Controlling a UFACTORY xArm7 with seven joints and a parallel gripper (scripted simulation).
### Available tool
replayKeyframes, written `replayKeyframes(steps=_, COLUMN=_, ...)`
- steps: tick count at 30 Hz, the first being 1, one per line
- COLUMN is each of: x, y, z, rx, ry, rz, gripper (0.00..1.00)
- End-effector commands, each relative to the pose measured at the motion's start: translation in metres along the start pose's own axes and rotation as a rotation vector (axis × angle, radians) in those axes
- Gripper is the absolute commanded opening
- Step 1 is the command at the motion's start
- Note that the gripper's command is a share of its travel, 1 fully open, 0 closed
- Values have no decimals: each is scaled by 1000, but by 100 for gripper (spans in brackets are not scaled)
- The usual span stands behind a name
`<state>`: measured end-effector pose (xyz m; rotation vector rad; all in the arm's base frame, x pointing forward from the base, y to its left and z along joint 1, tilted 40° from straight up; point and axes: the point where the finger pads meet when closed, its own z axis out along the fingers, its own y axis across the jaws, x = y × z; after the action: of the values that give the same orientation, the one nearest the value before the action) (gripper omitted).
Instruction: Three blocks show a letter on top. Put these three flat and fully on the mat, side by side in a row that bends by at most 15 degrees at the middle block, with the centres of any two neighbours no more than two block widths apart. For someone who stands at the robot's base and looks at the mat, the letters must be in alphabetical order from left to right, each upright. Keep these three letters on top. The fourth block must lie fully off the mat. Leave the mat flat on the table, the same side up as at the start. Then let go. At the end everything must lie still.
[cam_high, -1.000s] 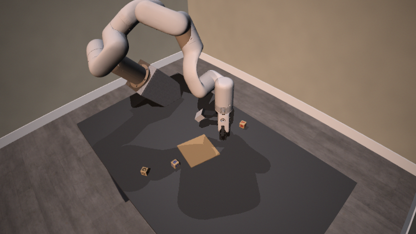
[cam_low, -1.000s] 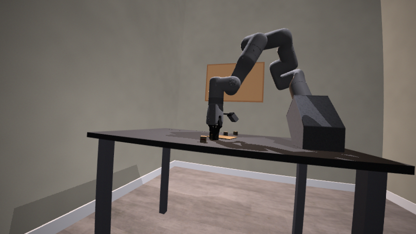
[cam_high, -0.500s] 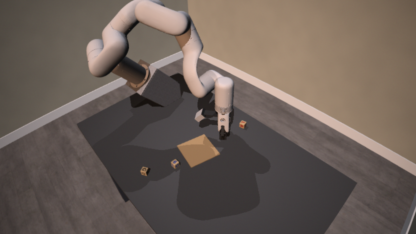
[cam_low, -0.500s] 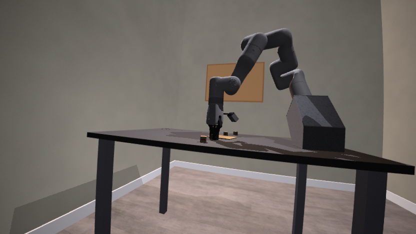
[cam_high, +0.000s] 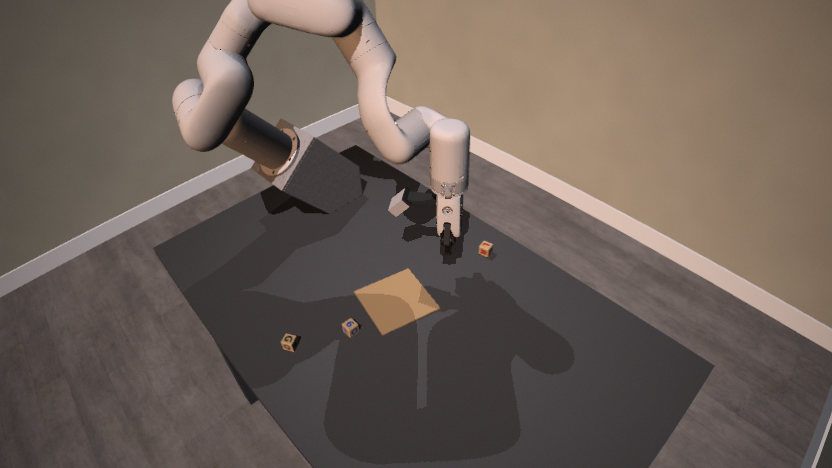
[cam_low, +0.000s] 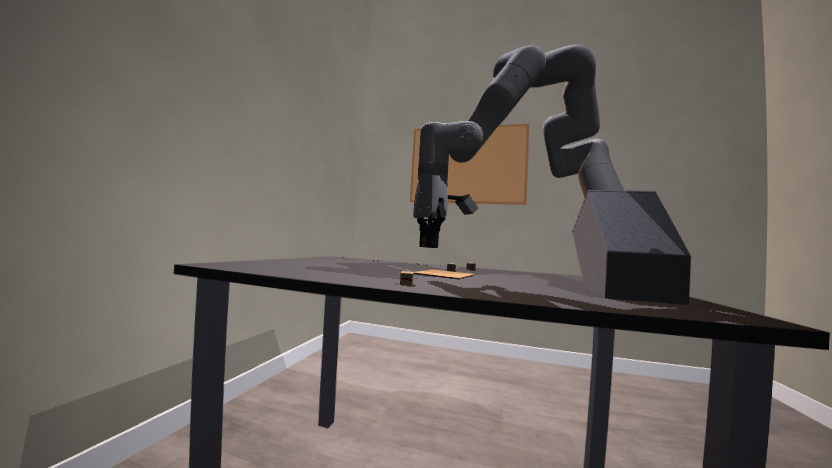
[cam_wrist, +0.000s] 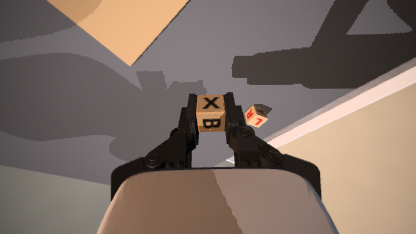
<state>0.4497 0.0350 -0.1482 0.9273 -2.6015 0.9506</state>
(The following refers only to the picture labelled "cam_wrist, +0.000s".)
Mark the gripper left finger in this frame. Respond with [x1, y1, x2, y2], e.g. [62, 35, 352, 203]
[111, 94, 199, 201]

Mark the orange flat mat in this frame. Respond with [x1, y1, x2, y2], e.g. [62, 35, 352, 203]
[47, 0, 188, 66]

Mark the tan block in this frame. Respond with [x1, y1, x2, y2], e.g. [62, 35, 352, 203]
[196, 95, 227, 132]
[245, 105, 268, 128]

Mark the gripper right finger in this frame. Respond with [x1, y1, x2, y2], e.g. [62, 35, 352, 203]
[225, 92, 322, 200]

